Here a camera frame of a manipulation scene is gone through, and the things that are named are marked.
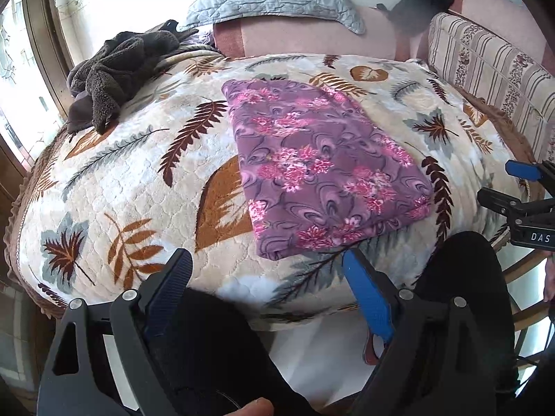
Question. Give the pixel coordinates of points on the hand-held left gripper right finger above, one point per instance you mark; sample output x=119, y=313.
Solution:
x=368, y=294

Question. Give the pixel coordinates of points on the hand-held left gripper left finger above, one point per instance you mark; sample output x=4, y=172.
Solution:
x=171, y=286

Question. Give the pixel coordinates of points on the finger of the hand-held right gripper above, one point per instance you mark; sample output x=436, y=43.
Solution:
x=522, y=169
x=498, y=199

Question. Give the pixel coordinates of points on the purple floral cloth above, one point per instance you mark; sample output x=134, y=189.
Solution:
x=312, y=160

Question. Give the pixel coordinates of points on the person's left hand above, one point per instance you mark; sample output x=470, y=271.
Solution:
x=256, y=408

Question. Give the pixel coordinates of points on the wooden chair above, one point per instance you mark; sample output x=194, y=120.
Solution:
x=527, y=268

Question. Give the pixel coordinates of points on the person's left leg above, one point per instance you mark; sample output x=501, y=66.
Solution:
x=217, y=355

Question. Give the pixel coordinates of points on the striped floral cushion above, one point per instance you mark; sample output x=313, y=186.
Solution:
x=490, y=65

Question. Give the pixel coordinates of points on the leaf print blanket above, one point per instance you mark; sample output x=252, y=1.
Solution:
x=130, y=173

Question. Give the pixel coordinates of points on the black cloth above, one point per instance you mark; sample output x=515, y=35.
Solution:
x=425, y=4

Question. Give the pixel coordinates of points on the dark brown fleece garment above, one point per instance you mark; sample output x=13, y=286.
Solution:
x=117, y=73

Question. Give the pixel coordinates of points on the pink sofa backrest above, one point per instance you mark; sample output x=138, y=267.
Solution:
x=303, y=37

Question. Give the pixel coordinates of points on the grey quilted cloth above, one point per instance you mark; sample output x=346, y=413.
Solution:
x=277, y=0

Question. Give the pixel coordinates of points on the wooden window frame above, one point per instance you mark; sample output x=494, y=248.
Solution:
x=39, y=30

